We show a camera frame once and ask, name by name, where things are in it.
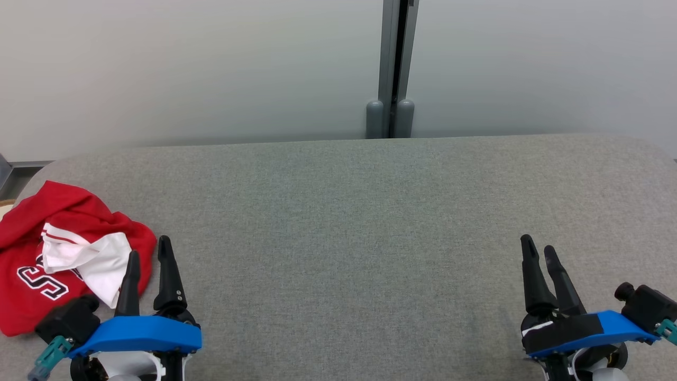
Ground grey metal frame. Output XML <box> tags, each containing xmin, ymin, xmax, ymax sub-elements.
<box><xmin>0</xmin><ymin>153</ymin><xmax>53</xmax><ymax>197</ymax></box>

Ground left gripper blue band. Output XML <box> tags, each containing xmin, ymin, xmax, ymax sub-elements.
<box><xmin>69</xmin><ymin>235</ymin><xmax>203</xmax><ymax>381</ymax></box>

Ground grey partition post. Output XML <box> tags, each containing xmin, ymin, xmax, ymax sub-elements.
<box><xmin>378</xmin><ymin>0</ymin><xmax>419</xmax><ymax>139</ymax></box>

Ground grey cylinder post foot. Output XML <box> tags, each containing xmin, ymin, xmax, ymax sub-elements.
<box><xmin>366</xmin><ymin>99</ymin><xmax>385</xmax><ymax>139</ymax></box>
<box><xmin>396</xmin><ymin>99</ymin><xmax>415</xmax><ymax>139</ymax></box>

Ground red jersey shirt white sleeves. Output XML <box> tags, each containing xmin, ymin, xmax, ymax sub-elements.
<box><xmin>0</xmin><ymin>212</ymin><xmax>158</xmax><ymax>338</ymax></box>

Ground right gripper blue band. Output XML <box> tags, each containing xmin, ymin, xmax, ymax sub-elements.
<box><xmin>520</xmin><ymin>234</ymin><xmax>659</xmax><ymax>381</ymax></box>

